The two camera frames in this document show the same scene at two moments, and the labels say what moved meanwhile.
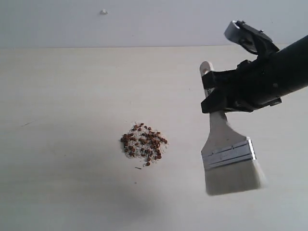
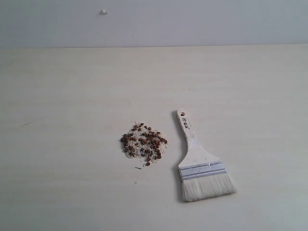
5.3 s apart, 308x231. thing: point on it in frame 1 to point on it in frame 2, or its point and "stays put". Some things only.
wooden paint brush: (230, 164) to (203, 174)
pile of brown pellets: (144, 143) stays put
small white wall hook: (103, 12) stays put
